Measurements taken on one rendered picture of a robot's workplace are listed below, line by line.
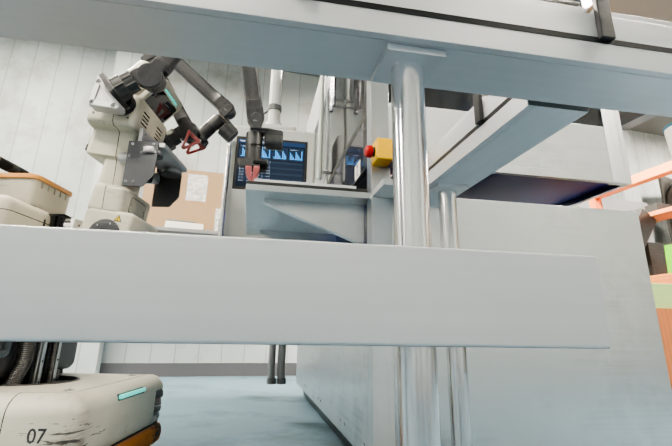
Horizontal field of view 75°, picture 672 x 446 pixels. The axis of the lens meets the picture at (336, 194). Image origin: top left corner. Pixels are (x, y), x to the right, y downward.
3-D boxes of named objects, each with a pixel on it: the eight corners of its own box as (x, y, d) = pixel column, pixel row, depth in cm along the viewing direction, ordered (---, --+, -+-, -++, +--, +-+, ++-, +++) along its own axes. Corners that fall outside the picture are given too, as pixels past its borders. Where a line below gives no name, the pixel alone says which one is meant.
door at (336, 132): (328, 185, 244) (330, 91, 261) (345, 154, 200) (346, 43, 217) (327, 185, 244) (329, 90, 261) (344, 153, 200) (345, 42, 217)
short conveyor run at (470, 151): (398, 204, 144) (397, 159, 148) (443, 207, 147) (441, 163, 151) (521, 103, 79) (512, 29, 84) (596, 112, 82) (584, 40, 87)
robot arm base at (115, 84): (114, 93, 151) (97, 73, 139) (136, 80, 152) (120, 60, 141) (127, 111, 149) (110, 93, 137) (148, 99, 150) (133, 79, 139)
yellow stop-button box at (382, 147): (392, 168, 145) (391, 147, 147) (399, 160, 138) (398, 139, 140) (370, 166, 144) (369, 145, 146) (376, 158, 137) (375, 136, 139)
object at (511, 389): (429, 395, 329) (424, 275, 355) (690, 490, 135) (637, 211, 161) (295, 396, 311) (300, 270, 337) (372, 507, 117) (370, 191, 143)
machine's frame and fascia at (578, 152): (423, 262, 358) (418, 136, 391) (632, 183, 164) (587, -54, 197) (300, 256, 340) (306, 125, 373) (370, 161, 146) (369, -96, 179)
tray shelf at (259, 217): (348, 240, 211) (348, 236, 212) (393, 200, 145) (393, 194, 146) (246, 234, 203) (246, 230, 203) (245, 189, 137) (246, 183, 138)
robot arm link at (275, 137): (250, 116, 158) (251, 111, 150) (282, 119, 161) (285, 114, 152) (248, 149, 158) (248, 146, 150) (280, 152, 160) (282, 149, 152)
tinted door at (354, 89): (345, 153, 200) (347, 42, 217) (370, 109, 159) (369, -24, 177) (344, 153, 200) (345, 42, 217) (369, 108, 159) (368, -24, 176)
